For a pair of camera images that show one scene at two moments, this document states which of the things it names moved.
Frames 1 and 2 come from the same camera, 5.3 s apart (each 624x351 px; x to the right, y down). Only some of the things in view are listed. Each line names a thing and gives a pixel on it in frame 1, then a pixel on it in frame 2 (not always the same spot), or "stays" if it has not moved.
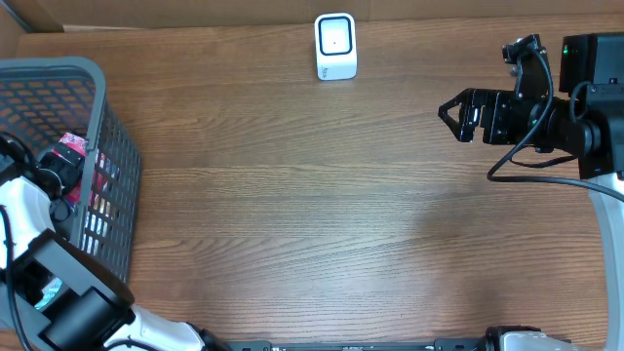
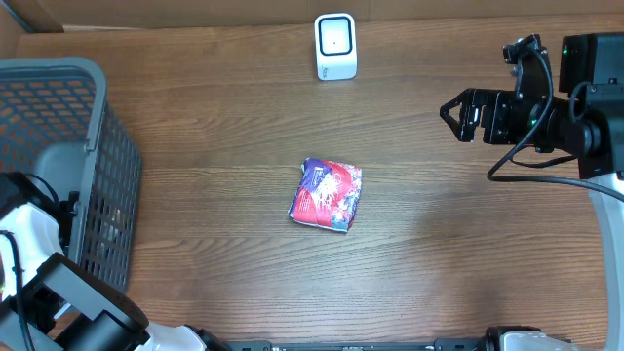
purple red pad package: [79, 145] → [327, 194]
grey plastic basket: [41, 97] stays
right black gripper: [494, 103] stays
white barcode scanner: [335, 45] stays
